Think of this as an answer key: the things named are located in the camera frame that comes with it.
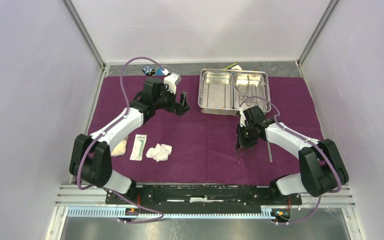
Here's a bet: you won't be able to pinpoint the aluminium front frame rail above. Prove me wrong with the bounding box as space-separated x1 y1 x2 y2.
55 185 356 221

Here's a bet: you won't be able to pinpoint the steel surgical scissors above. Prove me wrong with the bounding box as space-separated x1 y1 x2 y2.
234 84 250 104

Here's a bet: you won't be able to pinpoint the metal mesh instrument tray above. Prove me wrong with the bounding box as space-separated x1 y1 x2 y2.
198 68 265 116

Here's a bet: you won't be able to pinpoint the thin curved steel tweezers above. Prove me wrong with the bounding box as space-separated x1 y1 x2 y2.
250 147 254 163

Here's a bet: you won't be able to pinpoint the aluminium corner frame rail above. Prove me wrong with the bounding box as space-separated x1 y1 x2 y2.
62 0 106 69
296 0 340 68

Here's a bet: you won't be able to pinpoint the steel needle holder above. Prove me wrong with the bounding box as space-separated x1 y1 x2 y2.
242 148 248 164

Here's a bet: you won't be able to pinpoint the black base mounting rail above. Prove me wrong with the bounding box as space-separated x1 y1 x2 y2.
124 183 303 214

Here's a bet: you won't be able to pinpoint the steel hemostat clamp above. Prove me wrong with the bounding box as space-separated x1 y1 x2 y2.
245 75 260 107

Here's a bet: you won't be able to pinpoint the steel left inner pan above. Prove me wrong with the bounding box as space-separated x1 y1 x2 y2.
199 70 233 110

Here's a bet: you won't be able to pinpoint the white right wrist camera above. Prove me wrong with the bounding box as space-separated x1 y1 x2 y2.
238 107 247 127

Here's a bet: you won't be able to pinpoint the suture packet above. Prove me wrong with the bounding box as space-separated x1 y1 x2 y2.
129 134 147 161

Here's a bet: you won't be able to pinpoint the white gauze wad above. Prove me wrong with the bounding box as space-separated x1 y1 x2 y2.
145 143 173 162

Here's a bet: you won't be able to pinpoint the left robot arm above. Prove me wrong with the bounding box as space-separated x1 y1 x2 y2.
69 73 190 204

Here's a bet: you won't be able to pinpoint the steel right inner pan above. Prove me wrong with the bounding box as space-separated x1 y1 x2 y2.
233 71 272 113

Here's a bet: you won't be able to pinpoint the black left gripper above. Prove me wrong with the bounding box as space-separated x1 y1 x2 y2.
153 82 190 117

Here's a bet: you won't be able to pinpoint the black blue toy car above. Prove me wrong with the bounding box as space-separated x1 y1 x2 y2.
142 65 156 77

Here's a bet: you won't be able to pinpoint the steel pan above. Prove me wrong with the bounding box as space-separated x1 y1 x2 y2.
233 71 272 113
199 70 233 110

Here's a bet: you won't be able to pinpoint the aluminium corner frame rail right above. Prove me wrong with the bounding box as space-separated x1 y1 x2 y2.
296 0 340 68

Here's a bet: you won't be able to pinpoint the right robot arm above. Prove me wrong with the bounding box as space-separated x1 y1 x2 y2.
236 106 349 204

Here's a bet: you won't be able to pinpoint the purple cloth wrap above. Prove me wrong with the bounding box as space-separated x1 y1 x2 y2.
89 75 327 186

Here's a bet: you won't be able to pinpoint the steel forceps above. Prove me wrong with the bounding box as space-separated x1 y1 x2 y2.
267 142 273 163

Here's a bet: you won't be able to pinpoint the aluminium corner frame rail left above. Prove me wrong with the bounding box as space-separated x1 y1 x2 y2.
62 0 106 69

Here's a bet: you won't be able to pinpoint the blue toy block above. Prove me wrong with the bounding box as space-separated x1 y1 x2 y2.
155 68 165 76

